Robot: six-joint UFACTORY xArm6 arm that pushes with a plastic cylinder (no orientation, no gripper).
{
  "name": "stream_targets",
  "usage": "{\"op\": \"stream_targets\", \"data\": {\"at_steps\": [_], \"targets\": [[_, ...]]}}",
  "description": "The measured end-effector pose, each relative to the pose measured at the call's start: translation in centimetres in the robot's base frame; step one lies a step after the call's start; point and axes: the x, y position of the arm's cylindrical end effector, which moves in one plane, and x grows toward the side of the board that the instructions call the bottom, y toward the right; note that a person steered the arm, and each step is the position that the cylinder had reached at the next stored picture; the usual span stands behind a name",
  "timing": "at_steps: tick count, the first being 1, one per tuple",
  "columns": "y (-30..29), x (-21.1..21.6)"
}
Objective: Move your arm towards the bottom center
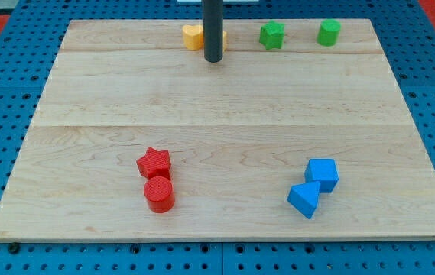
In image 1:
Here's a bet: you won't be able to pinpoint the red cylinder block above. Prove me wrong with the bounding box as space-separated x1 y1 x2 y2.
143 176 175 213

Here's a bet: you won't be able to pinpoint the blue triangular prism block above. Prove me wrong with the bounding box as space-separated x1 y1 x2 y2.
287 181 320 219

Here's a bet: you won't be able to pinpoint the green star block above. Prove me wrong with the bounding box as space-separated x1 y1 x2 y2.
259 20 285 50

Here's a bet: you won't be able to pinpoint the green cylinder block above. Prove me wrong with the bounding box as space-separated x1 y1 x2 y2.
317 19 341 47

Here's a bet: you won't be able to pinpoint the blue cube block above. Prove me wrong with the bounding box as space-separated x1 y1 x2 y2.
304 159 339 193

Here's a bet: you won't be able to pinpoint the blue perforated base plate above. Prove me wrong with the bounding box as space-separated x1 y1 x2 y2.
0 0 435 274

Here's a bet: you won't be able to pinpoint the yellow heart block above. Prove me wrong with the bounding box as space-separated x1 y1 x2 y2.
181 24 206 51

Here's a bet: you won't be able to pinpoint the red star block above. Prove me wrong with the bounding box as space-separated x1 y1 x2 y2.
136 147 171 180

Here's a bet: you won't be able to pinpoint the light wooden board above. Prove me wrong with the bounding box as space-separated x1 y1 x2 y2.
0 19 435 243

